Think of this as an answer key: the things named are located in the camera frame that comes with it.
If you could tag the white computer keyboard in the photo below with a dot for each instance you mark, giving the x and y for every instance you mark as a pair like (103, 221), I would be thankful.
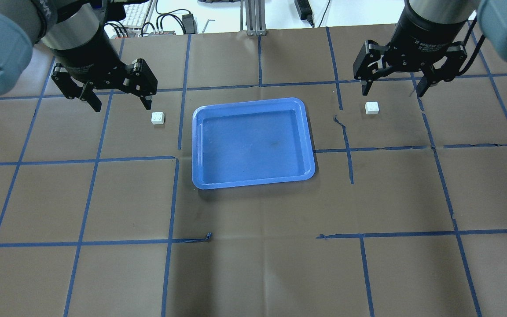
(137, 13)

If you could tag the aluminium frame post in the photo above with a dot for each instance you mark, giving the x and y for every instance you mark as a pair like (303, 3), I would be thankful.
(254, 13)

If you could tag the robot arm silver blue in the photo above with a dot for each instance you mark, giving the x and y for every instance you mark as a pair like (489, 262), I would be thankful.
(73, 30)
(485, 20)

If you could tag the black power adapter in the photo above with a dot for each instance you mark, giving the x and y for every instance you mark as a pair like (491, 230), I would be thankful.
(189, 23)

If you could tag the white block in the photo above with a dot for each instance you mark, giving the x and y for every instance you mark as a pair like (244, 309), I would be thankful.
(158, 118)
(372, 108)

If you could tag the blue plastic tray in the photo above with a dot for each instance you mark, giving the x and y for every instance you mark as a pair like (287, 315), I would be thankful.
(251, 143)

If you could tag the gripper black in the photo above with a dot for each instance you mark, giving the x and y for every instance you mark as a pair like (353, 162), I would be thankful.
(418, 38)
(87, 56)

